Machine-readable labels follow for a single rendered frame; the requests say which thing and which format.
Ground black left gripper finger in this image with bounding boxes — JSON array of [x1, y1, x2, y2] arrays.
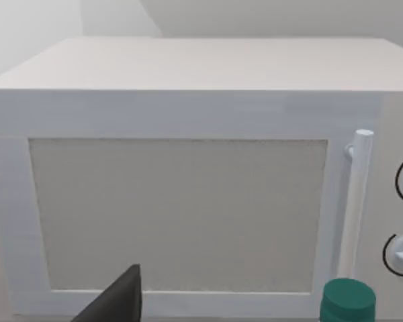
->
[[70, 263, 142, 322]]

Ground pale microwave oven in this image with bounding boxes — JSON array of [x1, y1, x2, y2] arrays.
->
[[0, 37, 403, 319]]

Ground white microwave door handle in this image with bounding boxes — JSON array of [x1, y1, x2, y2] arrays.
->
[[335, 129, 374, 277]]

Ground pale microwave door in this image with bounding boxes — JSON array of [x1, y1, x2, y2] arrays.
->
[[0, 89, 384, 319]]

